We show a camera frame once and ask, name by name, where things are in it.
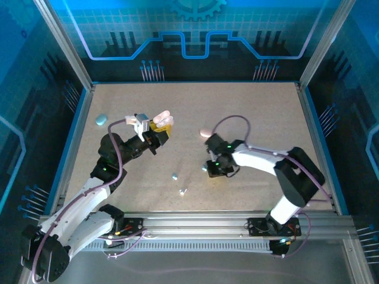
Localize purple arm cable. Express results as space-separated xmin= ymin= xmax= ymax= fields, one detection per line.
xmin=31 ymin=118 xmax=148 ymax=282
xmin=212 ymin=115 xmax=332 ymax=260

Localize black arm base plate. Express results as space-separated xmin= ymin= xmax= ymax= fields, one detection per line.
xmin=90 ymin=218 xmax=146 ymax=237
xmin=247 ymin=217 xmax=302 ymax=237

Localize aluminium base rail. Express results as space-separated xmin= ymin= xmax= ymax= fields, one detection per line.
xmin=38 ymin=210 xmax=355 ymax=234

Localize aluminium frame post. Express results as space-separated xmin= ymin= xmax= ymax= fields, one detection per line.
xmin=298 ymin=0 xmax=358 ymax=89
xmin=33 ymin=0 xmax=95 ymax=91

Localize aluminium side rail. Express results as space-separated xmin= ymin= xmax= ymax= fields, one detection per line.
xmin=295 ymin=82 xmax=341 ymax=214
xmin=49 ymin=84 xmax=95 ymax=215

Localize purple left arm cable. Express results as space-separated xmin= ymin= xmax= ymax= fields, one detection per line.
xmin=31 ymin=118 xmax=148 ymax=282

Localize large pink blob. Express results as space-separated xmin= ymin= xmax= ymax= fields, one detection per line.
xmin=152 ymin=109 xmax=175 ymax=128

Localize grey metal panel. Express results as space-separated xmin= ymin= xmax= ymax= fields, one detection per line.
xmin=17 ymin=230 xmax=374 ymax=284

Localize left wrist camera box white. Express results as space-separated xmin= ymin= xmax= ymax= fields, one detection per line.
xmin=124 ymin=112 xmax=151 ymax=140

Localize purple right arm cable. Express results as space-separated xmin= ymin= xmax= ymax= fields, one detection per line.
xmin=212 ymin=115 xmax=332 ymax=260

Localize grey slotted cable duct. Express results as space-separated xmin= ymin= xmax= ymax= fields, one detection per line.
xmin=47 ymin=241 xmax=273 ymax=253

